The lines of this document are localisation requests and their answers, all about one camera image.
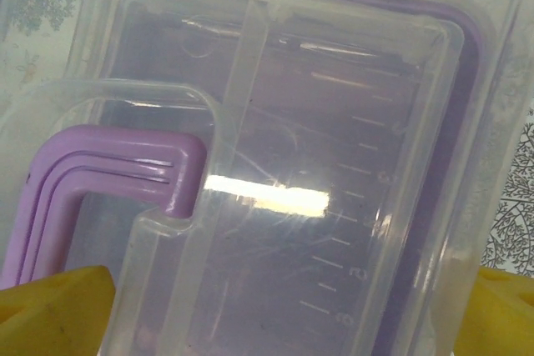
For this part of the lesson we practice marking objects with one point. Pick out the purple clear-lid plastic toolbox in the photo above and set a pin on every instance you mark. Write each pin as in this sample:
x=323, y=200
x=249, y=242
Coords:
x=292, y=164

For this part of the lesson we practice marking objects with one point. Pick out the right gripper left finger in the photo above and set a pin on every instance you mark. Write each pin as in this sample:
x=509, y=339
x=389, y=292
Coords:
x=50, y=314

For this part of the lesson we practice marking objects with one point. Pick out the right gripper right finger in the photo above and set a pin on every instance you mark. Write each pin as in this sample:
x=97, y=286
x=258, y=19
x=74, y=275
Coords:
x=500, y=314

